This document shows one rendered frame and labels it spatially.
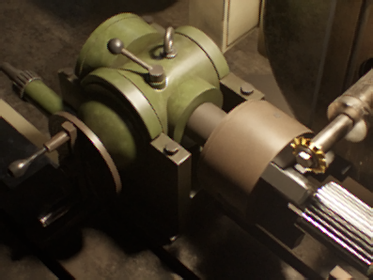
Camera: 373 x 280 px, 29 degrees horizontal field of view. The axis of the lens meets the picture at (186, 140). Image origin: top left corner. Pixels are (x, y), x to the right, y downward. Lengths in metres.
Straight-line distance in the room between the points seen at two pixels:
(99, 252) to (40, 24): 2.14
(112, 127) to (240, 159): 0.23
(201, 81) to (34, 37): 2.11
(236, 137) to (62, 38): 2.22
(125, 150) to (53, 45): 2.07
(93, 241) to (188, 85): 0.36
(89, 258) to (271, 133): 0.44
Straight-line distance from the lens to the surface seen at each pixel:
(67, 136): 1.20
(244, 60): 3.17
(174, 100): 1.25
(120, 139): 1.23
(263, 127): 1.16
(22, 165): 1.17
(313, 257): 1.38
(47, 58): 3.22
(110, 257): 1.37
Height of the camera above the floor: 2.17
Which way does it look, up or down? 50 degrees down
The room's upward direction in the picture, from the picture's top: straight up
